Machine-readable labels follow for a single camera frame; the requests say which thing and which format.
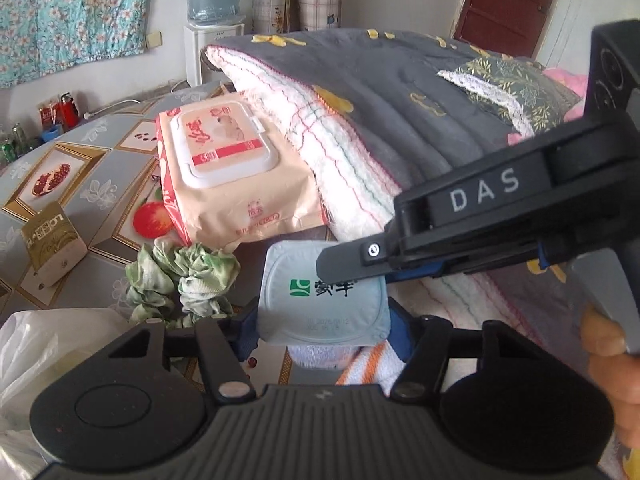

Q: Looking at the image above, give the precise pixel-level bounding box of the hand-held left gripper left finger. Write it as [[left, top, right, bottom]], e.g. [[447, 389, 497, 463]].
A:
[[107, 300, 262, 406]]

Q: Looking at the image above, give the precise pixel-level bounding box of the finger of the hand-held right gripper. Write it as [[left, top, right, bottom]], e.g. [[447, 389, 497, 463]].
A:
[[316, 232, 443, 282]]

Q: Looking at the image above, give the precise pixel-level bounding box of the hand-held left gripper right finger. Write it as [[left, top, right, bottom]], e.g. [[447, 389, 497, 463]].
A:
[[387, 297, 538, 403]]

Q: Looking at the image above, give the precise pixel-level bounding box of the white yogurt cup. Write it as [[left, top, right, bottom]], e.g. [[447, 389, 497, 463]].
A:
[[252, 240, 393, 371]]

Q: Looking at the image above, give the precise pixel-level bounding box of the person's right hand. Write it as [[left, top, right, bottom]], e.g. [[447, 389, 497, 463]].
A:
[[580, 305, 640, 456]]

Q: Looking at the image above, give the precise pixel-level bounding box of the orange striped towel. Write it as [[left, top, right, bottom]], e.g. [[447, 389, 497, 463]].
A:
[[336, 342, 408, 387]]

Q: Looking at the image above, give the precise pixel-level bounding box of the green floral scrunchie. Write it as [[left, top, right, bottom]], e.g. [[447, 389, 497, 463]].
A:
[[125, 240, 242, 323]]

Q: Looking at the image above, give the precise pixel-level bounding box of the dark floral lace pillow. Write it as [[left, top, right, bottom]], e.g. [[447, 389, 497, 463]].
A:
[[437, 55, 586, 136]]

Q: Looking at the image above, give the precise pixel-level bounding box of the peach wet wipes pack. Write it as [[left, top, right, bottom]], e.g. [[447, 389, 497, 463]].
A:
[[155, 92, 331, 253]]

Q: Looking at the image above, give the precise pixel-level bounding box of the pink blanket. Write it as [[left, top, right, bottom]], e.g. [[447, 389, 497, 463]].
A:
[[507, 67, 591, 146]]

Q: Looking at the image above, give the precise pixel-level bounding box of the grey quilt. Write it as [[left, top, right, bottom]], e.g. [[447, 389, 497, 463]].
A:
[[200, 27, 596, 391]]

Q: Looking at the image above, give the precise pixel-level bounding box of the brown door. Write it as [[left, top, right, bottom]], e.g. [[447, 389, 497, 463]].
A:
[[452, 0, 568, 61]]

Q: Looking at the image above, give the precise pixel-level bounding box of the white plastic bag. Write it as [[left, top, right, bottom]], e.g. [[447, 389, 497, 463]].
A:
[[0, 307, 136, 480]]

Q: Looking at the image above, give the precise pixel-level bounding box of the small gold box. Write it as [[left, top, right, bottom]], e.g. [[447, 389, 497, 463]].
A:
[[21, 201, 88, 288]]

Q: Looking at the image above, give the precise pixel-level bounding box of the patterned tablecloth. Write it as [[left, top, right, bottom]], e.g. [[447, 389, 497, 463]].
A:
[[0, 80, 301, 386]]

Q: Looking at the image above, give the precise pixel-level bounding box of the white water dispenser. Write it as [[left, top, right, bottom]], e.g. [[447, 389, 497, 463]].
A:
[[182, 16, 248, 88]]

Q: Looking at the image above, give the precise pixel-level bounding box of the teal floral hanging cloth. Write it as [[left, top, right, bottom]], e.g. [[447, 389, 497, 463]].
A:
[[0, 0, 156, 88]]

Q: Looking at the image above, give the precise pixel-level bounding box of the white cable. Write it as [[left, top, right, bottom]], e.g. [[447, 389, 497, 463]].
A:
[[82, 97, 151, 121]]

